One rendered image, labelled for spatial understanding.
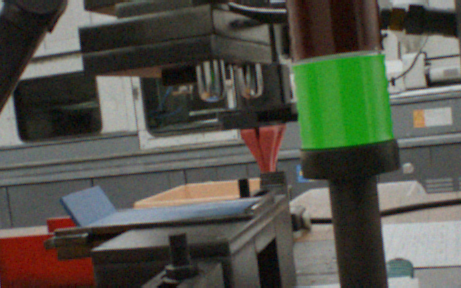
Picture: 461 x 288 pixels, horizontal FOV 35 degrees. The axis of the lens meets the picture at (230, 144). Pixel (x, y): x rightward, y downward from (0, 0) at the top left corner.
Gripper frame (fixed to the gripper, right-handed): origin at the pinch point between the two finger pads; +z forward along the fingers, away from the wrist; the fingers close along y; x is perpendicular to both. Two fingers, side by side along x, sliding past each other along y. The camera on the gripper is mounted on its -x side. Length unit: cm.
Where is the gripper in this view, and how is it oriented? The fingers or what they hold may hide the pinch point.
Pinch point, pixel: (269, 176)
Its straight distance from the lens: 93.5
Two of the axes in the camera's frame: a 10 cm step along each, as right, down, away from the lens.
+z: 1.2, 9.9, 0.5
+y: -9.5, 1.0, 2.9
